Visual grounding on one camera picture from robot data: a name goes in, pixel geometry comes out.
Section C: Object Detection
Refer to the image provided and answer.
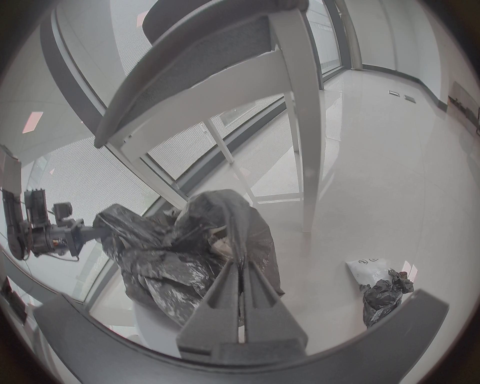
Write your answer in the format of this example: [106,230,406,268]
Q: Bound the crumpled black plastic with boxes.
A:
[361,268,415,329]

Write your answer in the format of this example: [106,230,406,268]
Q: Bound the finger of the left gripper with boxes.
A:
[80,225,113,244]

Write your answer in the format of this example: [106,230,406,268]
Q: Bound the window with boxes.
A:
[0,0,362,312]

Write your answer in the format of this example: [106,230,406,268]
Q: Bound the grey padded white chair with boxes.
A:
[93,0,328,233]

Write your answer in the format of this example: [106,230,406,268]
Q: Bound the white trash bin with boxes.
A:
[132,302,192,351]

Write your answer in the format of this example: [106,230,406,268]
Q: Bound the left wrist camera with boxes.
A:
[52,202,74,223]

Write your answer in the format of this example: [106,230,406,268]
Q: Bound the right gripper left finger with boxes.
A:
[175,260,241,358]

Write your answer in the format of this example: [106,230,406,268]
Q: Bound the black plastic bag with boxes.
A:
[92,188,286,328]

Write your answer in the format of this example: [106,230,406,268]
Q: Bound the white printed wrapper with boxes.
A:
[345,257,392,291]

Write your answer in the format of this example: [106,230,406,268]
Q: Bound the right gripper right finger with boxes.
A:
[242,260,309,355]

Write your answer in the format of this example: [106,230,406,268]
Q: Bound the pale grey curtain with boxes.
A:
[339,0,363,71]

